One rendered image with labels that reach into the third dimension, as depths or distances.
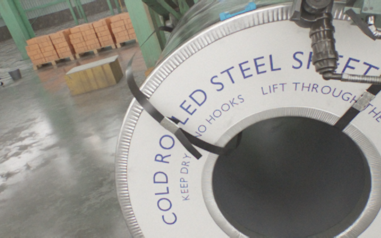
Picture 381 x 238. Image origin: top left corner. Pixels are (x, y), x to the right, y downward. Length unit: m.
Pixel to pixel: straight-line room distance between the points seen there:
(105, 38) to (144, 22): 6.37
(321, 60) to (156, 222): 0.82
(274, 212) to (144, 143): 0.66
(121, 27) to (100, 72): 4.77
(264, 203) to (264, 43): 0.78
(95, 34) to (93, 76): 5.02
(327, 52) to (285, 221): 0.81
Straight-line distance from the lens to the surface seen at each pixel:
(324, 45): 1.06
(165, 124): 1.23
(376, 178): 1.45
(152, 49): 5.97
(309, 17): 1.09
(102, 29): 12.22
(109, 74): 7.28
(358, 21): 1.03
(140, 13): 5.91
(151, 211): 1.46
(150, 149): 1.33
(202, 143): 1.26
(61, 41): 12.67
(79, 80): 7.48
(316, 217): 1.64
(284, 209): 1.72
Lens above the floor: 1.53
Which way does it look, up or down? 19 degrees down
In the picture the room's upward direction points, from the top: 18 degrees counter-clockwise
